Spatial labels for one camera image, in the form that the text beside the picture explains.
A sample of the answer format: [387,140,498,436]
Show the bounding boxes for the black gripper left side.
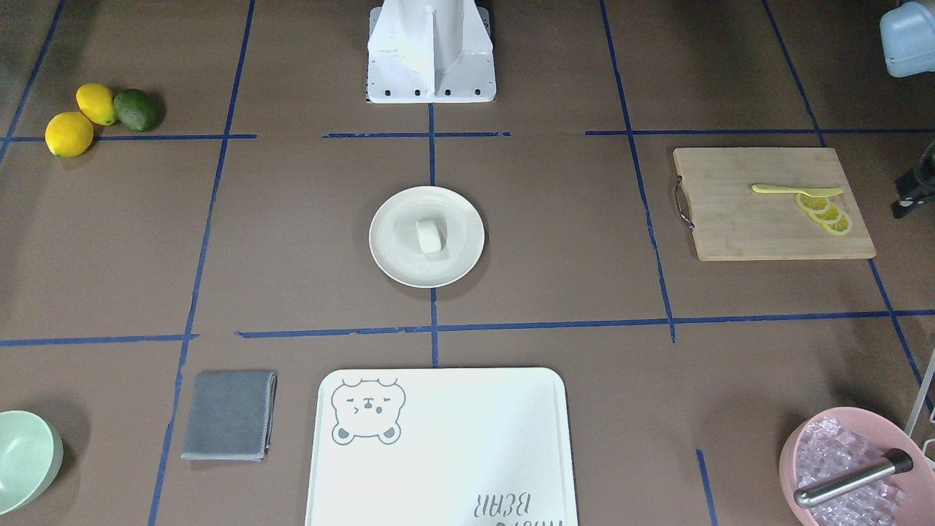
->
[890,142,934,218]

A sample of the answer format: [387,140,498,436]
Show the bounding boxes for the white steamed bun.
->
[416,218,443,256]

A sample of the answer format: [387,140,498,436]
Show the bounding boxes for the cream round plate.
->
[370,186,486,289]

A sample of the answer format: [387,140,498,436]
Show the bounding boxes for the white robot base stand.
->
[365,1,497,104]

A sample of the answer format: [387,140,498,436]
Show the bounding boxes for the white bear tray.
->
[305,367,580,525]

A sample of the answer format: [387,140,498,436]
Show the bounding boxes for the lemon slice near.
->
[821,213,854,236]

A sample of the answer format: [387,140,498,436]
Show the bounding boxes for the lemon slice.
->
[794,194,833,214]
[806,203,844,224]
[821,213,854,236]

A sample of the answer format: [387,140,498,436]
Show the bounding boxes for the lemon slice middle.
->
[806,203,844,224]

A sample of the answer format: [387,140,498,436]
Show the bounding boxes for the lemon slice far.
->
[794,194,833,214]

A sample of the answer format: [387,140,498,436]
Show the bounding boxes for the yellow plastic knife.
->
[751,183,844,199]

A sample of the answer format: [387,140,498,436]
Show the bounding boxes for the wooden cutting board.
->
[673,147,877,261]

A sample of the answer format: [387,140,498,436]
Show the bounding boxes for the clear ice cubes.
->
[795,417,905,525]

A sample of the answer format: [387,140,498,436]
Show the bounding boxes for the pink bowl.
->
[779,407,933,525]

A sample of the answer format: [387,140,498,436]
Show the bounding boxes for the grey folded cloth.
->
[180,370,278,462]

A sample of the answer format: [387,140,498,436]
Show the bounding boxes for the green avocado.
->
[113,88,161,132]

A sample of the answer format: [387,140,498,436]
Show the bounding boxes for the yellow lemon back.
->
[75,83,118,126]

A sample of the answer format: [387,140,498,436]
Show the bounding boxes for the yellow lemon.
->
[45,111,94,159]
[75,83,118,126]

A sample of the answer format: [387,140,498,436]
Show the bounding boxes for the yellow lemon front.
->
[45,111,94,159]

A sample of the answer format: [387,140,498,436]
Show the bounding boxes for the mint green bowl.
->
[1,410,64,515]

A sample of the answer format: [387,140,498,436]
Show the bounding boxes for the steel scoop handle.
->
[793,449,915,509]

